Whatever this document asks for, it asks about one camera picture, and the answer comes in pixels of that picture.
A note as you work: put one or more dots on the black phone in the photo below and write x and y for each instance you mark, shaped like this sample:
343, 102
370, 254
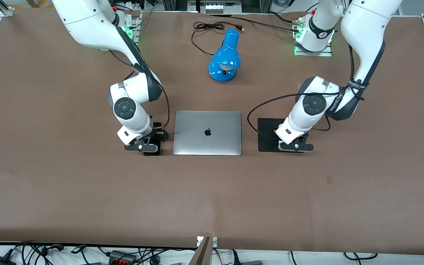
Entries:
153, 153

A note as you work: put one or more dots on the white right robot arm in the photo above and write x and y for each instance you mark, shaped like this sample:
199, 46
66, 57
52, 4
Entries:
87, 22

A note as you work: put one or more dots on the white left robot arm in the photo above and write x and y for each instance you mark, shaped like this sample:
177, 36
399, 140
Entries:
363, 25

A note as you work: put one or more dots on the black mouse pad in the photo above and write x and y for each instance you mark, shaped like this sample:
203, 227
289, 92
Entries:
267, 136

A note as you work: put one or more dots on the silver closed laptop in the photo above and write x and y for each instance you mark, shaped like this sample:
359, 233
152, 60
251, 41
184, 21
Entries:
207, 143

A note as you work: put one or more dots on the brown table cover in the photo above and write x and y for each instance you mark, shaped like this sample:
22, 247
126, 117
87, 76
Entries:
212, 195

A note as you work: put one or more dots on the blue desk lamp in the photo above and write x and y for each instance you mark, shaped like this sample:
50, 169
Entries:
226, 55

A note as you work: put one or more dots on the black orange power adapter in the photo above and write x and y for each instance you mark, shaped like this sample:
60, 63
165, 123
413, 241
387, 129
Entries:
122, 256

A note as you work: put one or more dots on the grey power strip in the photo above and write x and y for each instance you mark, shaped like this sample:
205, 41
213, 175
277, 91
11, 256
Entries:
217, 7

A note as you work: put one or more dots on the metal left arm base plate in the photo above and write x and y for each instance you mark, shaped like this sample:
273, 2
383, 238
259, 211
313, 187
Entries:
326, 51

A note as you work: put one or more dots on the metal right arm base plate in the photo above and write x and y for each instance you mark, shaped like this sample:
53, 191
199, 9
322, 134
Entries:
135, 33

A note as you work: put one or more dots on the white metal bracket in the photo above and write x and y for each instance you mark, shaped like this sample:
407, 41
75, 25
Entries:
214, 241

